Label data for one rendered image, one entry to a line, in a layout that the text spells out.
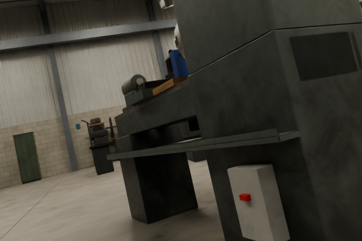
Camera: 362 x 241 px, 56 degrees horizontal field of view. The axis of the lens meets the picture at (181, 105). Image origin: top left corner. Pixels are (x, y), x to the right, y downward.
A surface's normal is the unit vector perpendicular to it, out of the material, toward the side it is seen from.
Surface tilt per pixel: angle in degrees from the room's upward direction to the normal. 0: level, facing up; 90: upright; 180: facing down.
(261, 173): 90
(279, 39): 90
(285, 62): 90
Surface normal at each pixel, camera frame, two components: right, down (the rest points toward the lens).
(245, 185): -0.87, 0.16
